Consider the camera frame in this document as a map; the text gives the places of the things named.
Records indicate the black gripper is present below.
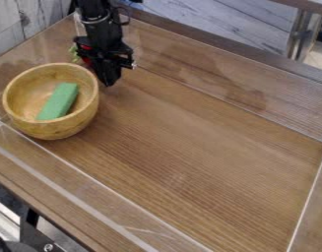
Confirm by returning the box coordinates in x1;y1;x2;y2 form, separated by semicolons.
73;36;136;87

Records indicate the red fruit with green leaf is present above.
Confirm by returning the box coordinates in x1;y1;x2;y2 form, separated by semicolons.
68;44;92;67

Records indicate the wooden bowl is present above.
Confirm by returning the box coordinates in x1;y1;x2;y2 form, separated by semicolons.
2;63;98;140

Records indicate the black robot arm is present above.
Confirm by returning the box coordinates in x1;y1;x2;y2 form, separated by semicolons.
73;0;134;87

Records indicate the green rectangular block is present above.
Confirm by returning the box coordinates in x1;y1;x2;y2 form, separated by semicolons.
36;83;78;120

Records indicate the metal table leg background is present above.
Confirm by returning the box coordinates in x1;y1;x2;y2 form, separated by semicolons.
284;10;322;61

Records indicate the clear acrylic tray wall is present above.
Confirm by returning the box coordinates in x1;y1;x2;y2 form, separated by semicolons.
0;117;211;252

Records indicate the black table leg bracket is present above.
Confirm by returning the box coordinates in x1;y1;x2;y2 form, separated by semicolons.
19;209;65;252

